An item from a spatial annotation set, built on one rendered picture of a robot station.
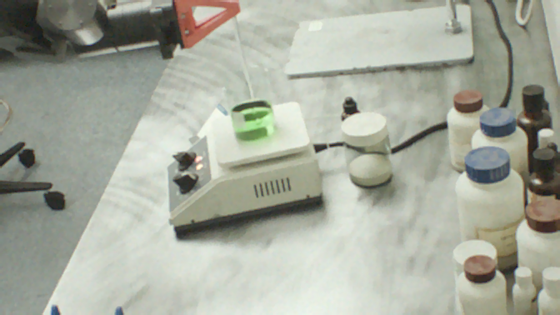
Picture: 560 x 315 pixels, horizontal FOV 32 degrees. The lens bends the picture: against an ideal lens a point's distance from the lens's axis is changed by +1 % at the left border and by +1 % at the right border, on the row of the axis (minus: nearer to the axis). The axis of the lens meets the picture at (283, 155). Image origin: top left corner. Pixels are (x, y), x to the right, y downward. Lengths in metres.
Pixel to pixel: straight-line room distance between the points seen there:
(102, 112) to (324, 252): 2.19
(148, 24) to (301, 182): 0.27
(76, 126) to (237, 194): 2.06
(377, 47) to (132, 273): 0.60
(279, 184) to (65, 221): 1.61
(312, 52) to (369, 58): 0.11
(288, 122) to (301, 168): 0.08
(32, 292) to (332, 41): 1.22
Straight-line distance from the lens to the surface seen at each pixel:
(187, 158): 1.29
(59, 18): 1.12
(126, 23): 1.18
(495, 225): 1.07
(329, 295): 1.11
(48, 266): 2.63
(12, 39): 1.18
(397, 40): 1.61
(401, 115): 1.41
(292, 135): 1.23
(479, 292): 0.99
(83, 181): 2.94
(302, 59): 1.60
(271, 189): 1.23
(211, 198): 1.23
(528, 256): 1.03
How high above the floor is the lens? 1.46
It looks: 31 degrees down
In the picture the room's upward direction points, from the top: 11 degrees counter-clockwise
